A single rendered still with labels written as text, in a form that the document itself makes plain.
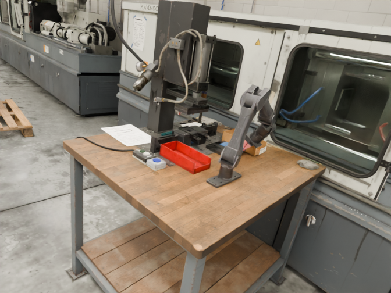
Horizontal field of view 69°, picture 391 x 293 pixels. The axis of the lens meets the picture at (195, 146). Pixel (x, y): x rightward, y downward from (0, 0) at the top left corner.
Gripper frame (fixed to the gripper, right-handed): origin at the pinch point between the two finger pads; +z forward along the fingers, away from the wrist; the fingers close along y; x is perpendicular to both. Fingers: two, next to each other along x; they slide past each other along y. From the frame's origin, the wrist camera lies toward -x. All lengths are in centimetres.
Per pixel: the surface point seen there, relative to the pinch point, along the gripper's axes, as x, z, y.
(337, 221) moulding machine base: -35, 3, -65
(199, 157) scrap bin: 30.9, 4.4, 6.3
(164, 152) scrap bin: 41.7, 11.9, 18.6
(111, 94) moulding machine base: -128, 203, 245
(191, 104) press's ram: 20.6, -4.9, 33.8
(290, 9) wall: -267, -36, 151
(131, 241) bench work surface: 41, 84, 0
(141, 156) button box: 55, 14, 21
